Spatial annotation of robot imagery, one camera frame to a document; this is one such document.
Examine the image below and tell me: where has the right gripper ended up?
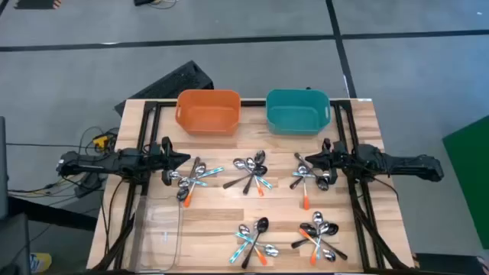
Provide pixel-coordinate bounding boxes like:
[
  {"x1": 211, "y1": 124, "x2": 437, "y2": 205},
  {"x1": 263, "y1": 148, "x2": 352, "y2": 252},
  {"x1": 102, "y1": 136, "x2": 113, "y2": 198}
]
[{"x1": 305, "y1": 137, "x2": 347, "y2": 185}]

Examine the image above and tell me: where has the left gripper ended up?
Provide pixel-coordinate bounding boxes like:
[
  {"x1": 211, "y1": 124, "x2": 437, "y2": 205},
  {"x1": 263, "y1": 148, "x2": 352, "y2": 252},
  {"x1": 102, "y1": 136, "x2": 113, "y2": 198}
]
[{"x1": 151, "y1": 136, "x2": 191, "y2": 187}]

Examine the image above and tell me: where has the cutlery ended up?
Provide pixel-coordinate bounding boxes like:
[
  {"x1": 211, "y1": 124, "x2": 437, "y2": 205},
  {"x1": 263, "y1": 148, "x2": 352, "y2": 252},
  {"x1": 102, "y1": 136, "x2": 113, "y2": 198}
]
[{"x1": 289, "y1": 173, "x2": 309, "y2": 190}]

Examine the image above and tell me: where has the dark chrome spoon black handle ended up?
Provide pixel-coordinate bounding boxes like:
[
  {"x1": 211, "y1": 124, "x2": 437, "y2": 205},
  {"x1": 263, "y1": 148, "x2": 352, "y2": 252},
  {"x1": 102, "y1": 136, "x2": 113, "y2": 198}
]
[{"x1": 242, "y1": 149, "x2": 267, "y2": 196}]

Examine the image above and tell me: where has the large metal spoon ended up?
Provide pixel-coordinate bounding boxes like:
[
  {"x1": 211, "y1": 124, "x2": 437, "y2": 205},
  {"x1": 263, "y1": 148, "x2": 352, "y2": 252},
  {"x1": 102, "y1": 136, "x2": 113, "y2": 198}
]
[{"x1": 241, "y1": 216, "x2": 270, "y2": 270}]

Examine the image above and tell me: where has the teal white patterned utensil handle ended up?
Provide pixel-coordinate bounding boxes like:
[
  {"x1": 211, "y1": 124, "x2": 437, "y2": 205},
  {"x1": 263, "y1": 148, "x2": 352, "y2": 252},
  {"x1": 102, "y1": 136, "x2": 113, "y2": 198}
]
[{"x1": 228, "y1": 221, "x2": 263, "y2": 265}]

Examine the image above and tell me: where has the teal plastic bin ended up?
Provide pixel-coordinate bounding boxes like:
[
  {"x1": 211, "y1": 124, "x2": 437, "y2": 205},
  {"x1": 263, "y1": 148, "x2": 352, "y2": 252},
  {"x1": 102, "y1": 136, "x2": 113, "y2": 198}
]
[{"x1": 265, "y1": 88, "x2": 332, "y2": 136}]

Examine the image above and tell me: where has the orange plastic bin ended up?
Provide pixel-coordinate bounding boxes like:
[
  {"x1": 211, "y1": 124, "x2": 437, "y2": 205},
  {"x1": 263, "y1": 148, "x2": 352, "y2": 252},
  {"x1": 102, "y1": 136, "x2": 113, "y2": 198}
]
[{"x1": 174, "y1": 89, "x2": 242, "y2": 137}]

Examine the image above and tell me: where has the black foam wedge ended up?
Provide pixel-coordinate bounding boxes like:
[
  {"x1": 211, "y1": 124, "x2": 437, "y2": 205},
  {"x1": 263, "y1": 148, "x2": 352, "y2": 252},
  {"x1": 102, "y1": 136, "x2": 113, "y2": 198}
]
[{"x1": 114, "y1": 60, "x2": 215, "y2": 117}]

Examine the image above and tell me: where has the green panel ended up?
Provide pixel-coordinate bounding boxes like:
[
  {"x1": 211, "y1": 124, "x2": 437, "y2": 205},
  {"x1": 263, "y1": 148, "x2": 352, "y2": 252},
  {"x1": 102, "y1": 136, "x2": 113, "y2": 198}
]
[{"x1": 442, "y1": 114, "x2": 489, "y2": 250}]

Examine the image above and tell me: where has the yellow and blue package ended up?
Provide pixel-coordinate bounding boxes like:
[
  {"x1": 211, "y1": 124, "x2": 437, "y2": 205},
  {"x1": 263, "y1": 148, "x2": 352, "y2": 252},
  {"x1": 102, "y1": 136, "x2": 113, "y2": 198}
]
[{"x1": 29, "y1": 251, "x2": 53, "y2": 274}]

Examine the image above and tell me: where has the black orange striped object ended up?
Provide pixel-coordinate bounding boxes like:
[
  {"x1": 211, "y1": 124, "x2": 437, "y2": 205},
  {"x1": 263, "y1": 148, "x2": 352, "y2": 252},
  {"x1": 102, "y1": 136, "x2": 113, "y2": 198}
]
[{"x1": 14, "y1": 0, "x2": 62, "y2": 11}]

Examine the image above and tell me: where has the yellow cable connector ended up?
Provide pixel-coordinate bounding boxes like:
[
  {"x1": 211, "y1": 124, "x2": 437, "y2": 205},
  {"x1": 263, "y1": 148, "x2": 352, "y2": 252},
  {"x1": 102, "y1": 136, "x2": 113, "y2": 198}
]
[{"x1": 92, "y1": 134, "x2": 112, "y2": 149}]

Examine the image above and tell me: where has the black device with cables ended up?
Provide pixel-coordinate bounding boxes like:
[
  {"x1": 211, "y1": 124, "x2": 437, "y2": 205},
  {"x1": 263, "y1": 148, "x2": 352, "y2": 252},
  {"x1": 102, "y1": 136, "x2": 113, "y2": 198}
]
[{"x1": 133, "y1": 0, "x2": 179, "y2": 9}]

